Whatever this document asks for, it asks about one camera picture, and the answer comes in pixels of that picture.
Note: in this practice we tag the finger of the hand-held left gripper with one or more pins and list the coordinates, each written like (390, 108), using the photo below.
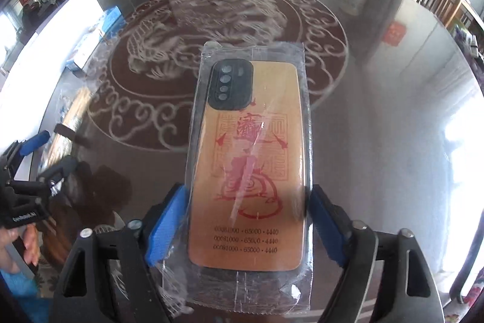
(62, 171)
(36, 143)

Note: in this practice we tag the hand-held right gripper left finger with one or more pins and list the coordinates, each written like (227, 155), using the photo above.
(166, 228)

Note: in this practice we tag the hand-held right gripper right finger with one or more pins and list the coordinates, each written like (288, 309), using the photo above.
(327, 228)

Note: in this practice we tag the long tan paper package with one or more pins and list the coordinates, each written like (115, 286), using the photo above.
(73, 107)

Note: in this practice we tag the wooden phone case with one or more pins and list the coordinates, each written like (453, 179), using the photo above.
(249, 156)

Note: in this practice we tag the person's left hand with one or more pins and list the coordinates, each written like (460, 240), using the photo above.
(26, 243)

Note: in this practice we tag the blue and white carton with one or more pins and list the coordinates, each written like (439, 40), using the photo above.
(89, 46)

